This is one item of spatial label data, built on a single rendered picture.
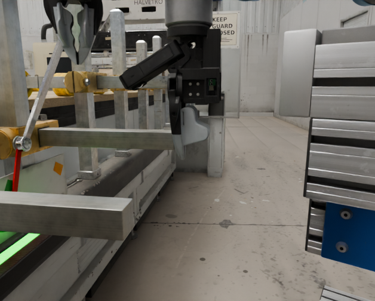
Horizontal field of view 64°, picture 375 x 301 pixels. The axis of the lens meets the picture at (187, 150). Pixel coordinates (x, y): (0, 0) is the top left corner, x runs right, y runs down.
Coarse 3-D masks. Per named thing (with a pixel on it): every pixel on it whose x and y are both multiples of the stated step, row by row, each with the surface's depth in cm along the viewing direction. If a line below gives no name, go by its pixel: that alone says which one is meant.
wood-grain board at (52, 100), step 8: (32, 96) 104; (48, 96) 104; (56, 96) 104; (64, 96) 104; (72, 96) 104; (96, 96) 121; (104, 96) 129; (112, 96) 137; (128, 96) 158; (136, 96) 171; (32, 104) 83; (48, 104) 90; (56, 104) 94; (64, 104) 98; (72, 104) 103
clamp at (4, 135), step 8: (48, 120) 59; (56, 120) 59; (0, 128) 48; (8, 128) 49; (16, 128) 49; (24, 128) 50; (40, 128) 54; (0, 136) 47; (8, 136) 47; (32, 136) 52; (0, 144) 47; (8, 144) 47; (32, 144) 52; (0, 152) 48; (8, 152) 48; (24, 152) 50; (32, 152) 52
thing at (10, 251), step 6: (30, 234) 48; (36, 234) 48; (24, 240) 47; (30, 240) 47; (12, 246) 45; (18, 246) 45; (6, 252) 43; (12, 252) 43; (0, 258) 42; (6, 258) 42; (0, 264) 41
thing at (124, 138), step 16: (48, 128) 55; (64, 128) 55; (80, 128) 55; (96, 128) 55; (48, 144) 54; (64, 144) 53; (80, 144) 53; (96, 144) 53; (112, 144) 52; (128, 144) 52; (144, 144) 51; (160, 144) 51
